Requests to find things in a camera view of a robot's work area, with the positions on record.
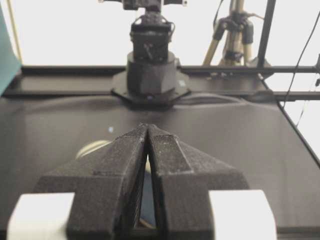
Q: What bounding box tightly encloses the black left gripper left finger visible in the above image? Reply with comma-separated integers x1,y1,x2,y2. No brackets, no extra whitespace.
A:
33,124,148,240

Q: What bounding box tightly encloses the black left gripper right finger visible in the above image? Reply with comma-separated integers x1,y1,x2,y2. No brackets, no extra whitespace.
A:
147,125,249,240

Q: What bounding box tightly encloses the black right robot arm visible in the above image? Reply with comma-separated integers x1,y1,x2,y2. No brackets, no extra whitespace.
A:
122,0,249,240

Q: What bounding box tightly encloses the black metal frame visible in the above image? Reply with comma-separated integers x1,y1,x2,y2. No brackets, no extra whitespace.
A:
0,0,320,168

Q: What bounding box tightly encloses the beige camera tripod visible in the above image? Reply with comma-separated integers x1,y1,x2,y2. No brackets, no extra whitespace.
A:
202,0,254,66

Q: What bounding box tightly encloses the black cable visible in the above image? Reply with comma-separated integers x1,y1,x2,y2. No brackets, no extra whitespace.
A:
278,0,320,128

